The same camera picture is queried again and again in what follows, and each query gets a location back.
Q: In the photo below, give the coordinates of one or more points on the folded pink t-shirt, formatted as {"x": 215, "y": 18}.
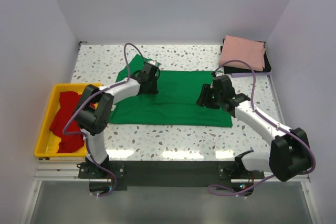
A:
{"x": 249, "y": 51}

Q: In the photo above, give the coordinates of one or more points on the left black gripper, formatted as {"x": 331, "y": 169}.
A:
{"x": 154, "y": 91}

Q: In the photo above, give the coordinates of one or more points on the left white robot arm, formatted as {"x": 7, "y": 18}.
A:
{"x": 95, "y": 105}

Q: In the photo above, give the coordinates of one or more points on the folded lavender t-shirt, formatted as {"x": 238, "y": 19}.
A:
{"x": 248, "y": 74}

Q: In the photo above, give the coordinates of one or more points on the green t-shirt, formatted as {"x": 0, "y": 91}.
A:
{"x": 181, "y": 103}

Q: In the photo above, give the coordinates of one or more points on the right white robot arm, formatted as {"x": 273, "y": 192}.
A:
{"x": 289, "y": 154}

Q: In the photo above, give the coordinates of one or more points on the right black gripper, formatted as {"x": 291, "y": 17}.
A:
{"x": 203, "y": 99}

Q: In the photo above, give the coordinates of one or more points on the folded black t-shirt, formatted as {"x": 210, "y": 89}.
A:
{"x": 238, "y": 66}

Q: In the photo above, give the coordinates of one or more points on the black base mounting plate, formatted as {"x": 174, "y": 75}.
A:
{"x": 164, "y": 174}

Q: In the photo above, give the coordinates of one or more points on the yellow plastic bin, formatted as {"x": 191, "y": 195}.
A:
{"x": 47, "y": 143}

